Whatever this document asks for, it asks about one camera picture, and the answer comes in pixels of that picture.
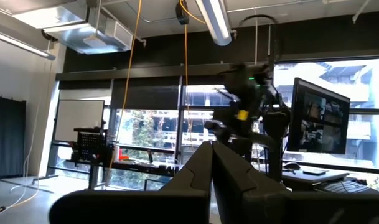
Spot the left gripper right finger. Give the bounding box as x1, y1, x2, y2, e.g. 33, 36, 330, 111
212, 141, 379, 224

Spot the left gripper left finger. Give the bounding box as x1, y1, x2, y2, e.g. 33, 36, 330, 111
49, 141, 213, 224

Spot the black fabric partition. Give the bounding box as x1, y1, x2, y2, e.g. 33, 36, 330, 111
0, 94, 27, 180

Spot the black phone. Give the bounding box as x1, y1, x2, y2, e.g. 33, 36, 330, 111
302, 168, 329, 176

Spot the silver ventilation duct unit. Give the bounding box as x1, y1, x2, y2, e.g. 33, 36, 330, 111
11, 0, 134, 55

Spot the tubular ceiling light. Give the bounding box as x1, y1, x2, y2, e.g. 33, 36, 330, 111
194, 0, 233, 47

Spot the thin yellow hanging cable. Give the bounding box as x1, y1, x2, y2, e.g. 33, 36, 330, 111
179, 0, 206, 150

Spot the black perforated crate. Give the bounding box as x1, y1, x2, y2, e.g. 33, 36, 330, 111
73, 126, 108, 163

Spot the computer mouse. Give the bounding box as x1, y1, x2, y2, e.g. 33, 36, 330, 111
282, 161, 302, 171

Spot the grey desk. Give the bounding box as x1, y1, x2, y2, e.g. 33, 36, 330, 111
256, 163, 353, 191

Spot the whiteboard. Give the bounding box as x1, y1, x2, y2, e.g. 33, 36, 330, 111
53, 99, 106, 144

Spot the computer monitor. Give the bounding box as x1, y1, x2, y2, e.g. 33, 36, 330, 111
287, 77, 351, 155

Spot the long yellow cable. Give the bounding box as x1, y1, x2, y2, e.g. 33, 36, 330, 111
106, 0, 143, 187

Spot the black roller blind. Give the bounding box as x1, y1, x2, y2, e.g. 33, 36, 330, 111
110, 77, 181, 110

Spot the black ceiling cable reel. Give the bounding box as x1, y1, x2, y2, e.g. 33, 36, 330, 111
175, 1, 190, 26

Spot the black computer keyboard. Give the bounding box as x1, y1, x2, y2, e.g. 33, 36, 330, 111
314, 179, 379, 195

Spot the black workbench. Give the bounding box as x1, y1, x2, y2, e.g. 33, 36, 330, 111
65, 157, 184, 191

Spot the long linear ceiling light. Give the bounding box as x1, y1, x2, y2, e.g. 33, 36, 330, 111
0, 29, 57, 62

